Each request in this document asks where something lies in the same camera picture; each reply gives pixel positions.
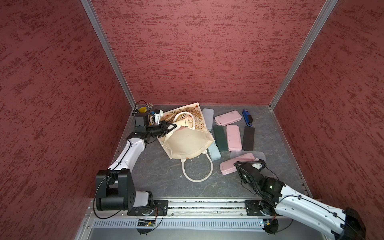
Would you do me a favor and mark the clear plastic pencil case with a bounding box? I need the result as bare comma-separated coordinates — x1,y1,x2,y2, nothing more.
230,151,266,162

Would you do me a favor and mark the dark grey pencil case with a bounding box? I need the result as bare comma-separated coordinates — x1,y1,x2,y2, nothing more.
242,126,255,152

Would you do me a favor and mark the pink pencil case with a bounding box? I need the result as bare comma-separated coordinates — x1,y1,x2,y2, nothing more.
214,111,242,127
227,125,242,152
219,152,257,176

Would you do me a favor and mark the cream floral canvas tote bag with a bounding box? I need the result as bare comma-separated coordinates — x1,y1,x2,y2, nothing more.
158,103,214,183

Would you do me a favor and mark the light blue pencil case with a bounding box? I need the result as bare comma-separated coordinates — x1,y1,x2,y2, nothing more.
207,142,222,161

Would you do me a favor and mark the light grey pencil case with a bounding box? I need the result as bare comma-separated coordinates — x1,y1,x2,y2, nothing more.
202,108,214,131

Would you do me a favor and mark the green pencil case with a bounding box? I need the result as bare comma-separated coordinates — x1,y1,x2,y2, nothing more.
213,126,229,152

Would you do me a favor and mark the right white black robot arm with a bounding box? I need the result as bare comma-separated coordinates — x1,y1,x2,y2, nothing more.
234,160,366,240

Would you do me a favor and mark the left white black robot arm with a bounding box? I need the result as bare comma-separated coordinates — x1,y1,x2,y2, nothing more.
93,113,177,211

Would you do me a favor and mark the yellow cup with pens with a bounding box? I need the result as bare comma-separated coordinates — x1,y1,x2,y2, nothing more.
132,103,156,125

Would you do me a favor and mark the blue stapler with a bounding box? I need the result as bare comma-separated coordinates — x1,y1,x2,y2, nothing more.
242,109,253,127

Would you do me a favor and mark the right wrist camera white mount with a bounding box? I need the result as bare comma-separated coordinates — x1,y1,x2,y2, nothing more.
252,163,263,170

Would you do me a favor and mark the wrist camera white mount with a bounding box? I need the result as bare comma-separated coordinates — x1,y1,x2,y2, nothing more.
151,109,164,125
252,163,263,170

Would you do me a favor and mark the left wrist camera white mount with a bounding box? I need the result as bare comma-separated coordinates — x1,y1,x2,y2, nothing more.
151,109,164,125

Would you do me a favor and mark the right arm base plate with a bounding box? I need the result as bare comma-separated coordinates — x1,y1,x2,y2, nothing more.
245,200,279,217

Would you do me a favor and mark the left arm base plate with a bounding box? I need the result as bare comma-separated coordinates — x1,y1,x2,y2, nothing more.
127,200,169,217

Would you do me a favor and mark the aluminium front rail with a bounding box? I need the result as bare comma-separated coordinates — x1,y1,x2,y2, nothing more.
86,197,328,218

